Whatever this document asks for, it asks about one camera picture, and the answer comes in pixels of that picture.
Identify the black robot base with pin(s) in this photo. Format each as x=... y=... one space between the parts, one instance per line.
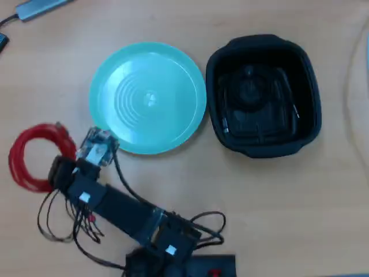
x=207 y=264

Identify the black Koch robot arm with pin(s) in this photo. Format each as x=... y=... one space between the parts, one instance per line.
x=124 y=210

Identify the black square plastic bowl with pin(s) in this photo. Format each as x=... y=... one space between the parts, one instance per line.
x=305 y=86

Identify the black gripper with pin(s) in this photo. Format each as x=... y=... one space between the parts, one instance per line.
x=86 y=170

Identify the small dark flat device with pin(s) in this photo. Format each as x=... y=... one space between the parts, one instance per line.
x=3 y=42

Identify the green round plastic bowl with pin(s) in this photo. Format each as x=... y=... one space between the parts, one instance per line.
x=150 y=98

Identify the bare wrist camera board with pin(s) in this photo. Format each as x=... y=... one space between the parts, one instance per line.
x=98 y=144

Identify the grey USB hub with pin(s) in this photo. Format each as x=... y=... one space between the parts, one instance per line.
x=40 y=8

